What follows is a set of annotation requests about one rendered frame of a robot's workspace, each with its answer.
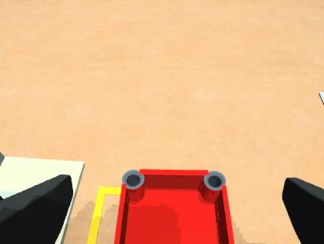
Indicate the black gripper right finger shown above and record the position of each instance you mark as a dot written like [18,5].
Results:
[304,204]

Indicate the light grey flat bar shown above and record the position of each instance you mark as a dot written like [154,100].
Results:
[322,96]

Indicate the red hollow shell with corner holes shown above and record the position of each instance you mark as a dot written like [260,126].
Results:
[173,207]

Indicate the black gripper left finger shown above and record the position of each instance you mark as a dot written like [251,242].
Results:
[36,215]

